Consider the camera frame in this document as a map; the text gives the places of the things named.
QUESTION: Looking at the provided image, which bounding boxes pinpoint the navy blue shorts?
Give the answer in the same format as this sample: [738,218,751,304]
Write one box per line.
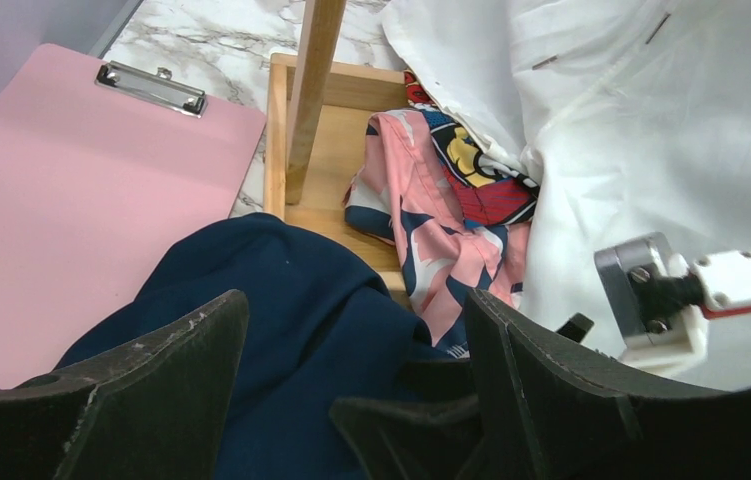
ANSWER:
[60,213,444,479]

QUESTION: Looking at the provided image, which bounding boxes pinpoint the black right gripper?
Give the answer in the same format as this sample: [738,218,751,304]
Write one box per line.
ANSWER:
[329,313,595,479]

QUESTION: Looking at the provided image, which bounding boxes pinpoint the pink clipboard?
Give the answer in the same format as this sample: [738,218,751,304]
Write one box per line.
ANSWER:
[0,44,266,388]

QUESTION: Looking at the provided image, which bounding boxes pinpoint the comic print shorts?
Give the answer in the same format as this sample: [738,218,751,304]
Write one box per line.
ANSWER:
[403,69,540,228]

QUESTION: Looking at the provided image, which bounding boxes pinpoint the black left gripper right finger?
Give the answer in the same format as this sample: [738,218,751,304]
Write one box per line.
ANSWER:
[464,290,751,479]

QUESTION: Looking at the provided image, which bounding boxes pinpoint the wooden clothes rack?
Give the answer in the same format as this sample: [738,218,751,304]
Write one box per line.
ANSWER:
[263,1,410,307]

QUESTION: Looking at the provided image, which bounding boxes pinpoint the pink navy patterned shorts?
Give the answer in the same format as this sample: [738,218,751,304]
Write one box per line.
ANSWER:
[344,109,530,358]

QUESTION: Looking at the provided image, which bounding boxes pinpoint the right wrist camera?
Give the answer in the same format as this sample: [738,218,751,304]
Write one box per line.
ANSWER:
[594,232,751,377]

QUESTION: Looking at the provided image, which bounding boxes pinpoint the white shorts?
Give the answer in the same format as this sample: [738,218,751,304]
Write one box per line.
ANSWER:
[381,1,751,356]

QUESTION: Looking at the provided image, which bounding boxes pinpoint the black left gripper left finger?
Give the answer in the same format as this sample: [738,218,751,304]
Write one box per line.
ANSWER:
[0,290,249,479]

